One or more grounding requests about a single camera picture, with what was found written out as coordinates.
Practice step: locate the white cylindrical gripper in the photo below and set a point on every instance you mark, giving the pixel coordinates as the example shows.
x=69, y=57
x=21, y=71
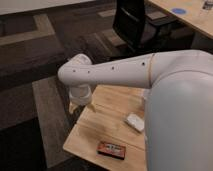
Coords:
x=80, y=95

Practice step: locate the red and black box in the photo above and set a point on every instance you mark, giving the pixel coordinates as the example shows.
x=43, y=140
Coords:
x=112, y=150

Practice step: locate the white eraser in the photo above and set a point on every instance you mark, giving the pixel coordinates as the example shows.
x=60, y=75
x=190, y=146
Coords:
x=135, y=122

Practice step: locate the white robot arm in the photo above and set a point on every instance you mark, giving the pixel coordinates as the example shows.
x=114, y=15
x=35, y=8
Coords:
x=179, y=108

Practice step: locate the black office chair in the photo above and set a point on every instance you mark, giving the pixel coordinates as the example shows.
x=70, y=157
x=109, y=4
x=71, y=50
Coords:
x=143, y=28

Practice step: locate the blue round disc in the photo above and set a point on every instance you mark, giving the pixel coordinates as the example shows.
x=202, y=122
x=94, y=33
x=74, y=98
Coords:
x=179, y=11

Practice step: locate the wooden background desk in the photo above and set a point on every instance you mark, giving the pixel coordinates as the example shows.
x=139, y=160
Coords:
x=197, y=18

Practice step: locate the small dark object on desk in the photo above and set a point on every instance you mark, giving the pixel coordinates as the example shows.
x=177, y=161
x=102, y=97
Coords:
x=208, y=4

